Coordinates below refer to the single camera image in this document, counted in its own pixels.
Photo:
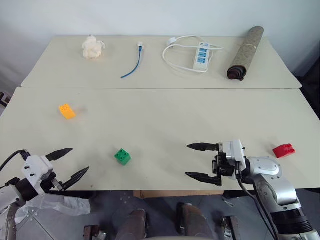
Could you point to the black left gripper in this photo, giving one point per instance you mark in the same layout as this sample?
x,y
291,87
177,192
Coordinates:
x,y
53,182

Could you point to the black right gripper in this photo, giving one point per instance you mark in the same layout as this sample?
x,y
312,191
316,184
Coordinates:
x,y
221,167

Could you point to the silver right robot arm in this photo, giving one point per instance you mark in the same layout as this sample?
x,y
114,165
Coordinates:
x,y
277,185

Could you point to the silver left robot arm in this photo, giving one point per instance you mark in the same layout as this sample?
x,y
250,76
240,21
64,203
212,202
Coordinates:
x,y
10,193

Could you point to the crumpled clear plastic bag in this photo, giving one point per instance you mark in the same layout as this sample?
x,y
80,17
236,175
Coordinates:
x,y
57,203

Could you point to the brown cardboard piece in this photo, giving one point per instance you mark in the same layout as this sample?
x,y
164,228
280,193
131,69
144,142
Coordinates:
x,y
178,193

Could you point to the orange toy brick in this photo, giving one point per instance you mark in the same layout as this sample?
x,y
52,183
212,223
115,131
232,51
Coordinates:
x,y
67,111

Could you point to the green toy brick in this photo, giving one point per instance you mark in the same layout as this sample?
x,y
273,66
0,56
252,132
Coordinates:
x,y
122,156

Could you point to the dark rounded robot leg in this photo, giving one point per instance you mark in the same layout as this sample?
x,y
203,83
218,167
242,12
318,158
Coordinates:
x,y
132,225
192,220

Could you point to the red toy brick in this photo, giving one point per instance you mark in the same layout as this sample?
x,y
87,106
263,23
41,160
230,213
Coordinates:
x,y
284,150

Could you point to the white power strip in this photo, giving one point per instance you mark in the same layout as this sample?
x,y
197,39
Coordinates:
x,y
175,53
201,57

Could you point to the rolled brown patterned mat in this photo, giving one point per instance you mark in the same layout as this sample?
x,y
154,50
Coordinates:
x,y
246,52

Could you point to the crumpled white cloth ball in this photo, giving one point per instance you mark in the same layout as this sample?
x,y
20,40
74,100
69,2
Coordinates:
x,y
92,48

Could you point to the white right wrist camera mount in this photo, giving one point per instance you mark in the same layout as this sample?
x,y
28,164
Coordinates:
x,y
233,153

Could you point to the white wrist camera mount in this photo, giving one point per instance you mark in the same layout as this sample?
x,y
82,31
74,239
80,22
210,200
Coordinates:
x,y
36,168
233,153

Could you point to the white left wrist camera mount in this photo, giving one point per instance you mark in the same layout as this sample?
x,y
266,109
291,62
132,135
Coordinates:
x,y
36,168

